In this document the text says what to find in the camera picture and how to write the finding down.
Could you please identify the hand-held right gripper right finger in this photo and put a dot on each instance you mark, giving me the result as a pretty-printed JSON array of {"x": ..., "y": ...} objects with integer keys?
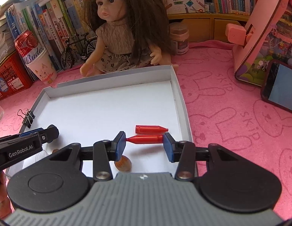
[{"x": 168, "y": 147}]

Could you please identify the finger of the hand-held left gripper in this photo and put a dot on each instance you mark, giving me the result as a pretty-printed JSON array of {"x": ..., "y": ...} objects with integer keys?
[
  {"x": 30, "y": 133},
  {"x": 50, "y": 133}
]

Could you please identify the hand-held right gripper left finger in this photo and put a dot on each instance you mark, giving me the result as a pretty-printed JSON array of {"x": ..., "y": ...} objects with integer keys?
[{"x": 120, "y": 146}]

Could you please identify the brown nut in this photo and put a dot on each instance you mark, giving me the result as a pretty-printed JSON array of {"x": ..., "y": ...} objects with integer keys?
[
  {"x": 56, "y": 150},
  {"x": 123, "y": 164}
]

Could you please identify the red plastic crayon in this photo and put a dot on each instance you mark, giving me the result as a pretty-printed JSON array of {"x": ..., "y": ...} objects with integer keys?
[
  {"x": 146, "y": 139},
  {"x": 150, "y": 129}
]

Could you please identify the grey cardboard box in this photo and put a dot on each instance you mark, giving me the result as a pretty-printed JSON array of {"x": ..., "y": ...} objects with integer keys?
[{"x": 101, "y": 108}]

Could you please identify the small black binder clip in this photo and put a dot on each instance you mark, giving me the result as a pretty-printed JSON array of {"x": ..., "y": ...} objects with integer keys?
[{"x": 29, "y": 119}]

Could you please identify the red plastic basket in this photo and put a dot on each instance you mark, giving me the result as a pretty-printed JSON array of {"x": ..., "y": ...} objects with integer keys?
[{"x": 9, "y": 77}]

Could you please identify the white paper cup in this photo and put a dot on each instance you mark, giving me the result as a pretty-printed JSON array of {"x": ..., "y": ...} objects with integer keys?
[{"x": 42, "y": 68}]

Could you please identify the pink bunny print blanket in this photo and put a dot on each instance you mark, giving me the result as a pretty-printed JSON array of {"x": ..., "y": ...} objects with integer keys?
[{"x": 230, "y": 122}]

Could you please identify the black toy bicycle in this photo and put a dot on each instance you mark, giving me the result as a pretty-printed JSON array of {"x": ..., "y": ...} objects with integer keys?
[{"x": 72, "y": 54}]

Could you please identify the red beverage can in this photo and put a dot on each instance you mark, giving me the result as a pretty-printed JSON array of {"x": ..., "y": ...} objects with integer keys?
[{"x": 25, "y": 43}]

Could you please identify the stack of paper notebooks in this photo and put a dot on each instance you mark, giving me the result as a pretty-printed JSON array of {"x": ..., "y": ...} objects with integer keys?
[{"x": 3, "y": 35}]

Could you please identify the brown lidded jar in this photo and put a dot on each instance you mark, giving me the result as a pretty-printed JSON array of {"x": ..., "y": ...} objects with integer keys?
[{"x": 179, "y": 37}]

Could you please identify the brown haired doll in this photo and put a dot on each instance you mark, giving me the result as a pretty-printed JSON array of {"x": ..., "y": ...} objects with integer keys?
[{"x": 120, "y": 35}]

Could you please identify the row of upright books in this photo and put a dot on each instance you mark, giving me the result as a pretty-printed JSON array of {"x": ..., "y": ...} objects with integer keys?
[{"x": 54, "y": 21}]

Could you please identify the smartphone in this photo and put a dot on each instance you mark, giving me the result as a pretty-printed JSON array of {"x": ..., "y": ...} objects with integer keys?
[{"x": 282, "y": 84}]

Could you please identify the wooden drawer organizer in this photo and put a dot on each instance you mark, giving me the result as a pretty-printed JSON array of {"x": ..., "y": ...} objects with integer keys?
[{"x": 219, "y": 27}]

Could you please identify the pink wooden toy house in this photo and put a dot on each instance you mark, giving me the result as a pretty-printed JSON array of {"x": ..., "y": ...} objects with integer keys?
[{"x": 261, "y": 28}]

